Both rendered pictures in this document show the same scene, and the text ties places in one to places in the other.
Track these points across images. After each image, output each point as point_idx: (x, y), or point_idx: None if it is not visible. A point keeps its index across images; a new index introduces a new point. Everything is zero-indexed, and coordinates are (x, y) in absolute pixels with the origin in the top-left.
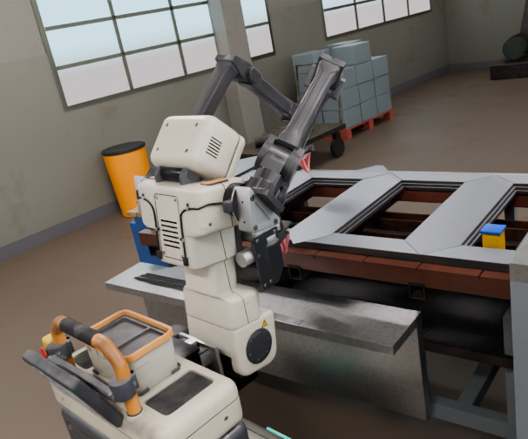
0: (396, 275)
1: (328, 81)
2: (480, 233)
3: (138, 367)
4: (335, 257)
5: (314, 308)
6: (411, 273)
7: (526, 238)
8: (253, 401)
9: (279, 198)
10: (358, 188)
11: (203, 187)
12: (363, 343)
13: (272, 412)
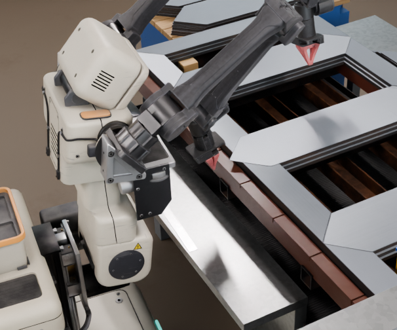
0: (294, 251)
1: (259, 36)
2: (396, 249)
3: None
4: (255, 198)
5: (218, 239)
6: (305, 258)
7: (328, 316)
8: (194, 272)
9: (202, 123)
10: (371, 101)
11: (76, 121)
12: (226, 305)
13: (203, 293)
